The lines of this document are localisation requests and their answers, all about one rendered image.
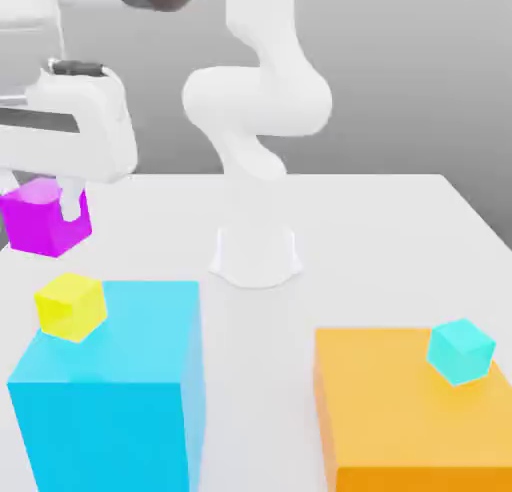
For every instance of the small turquoise cube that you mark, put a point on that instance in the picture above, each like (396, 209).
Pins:
(460, 354)

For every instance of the small magenta cube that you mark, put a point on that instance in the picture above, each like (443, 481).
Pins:
(36, 228)

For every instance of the small yellow cube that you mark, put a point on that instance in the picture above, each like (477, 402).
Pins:
(70, 308)

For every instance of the large orange box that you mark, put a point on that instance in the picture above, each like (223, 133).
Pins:
(400, 428)

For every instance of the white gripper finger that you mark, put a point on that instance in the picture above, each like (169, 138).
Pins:
(72, 204)
(5, 182)

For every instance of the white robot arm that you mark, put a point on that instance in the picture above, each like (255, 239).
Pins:
(260, 100)

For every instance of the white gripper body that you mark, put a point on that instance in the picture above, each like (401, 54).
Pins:
(104, 148)

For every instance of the large cyan box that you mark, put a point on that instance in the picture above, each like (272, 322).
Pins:
(108, 420)

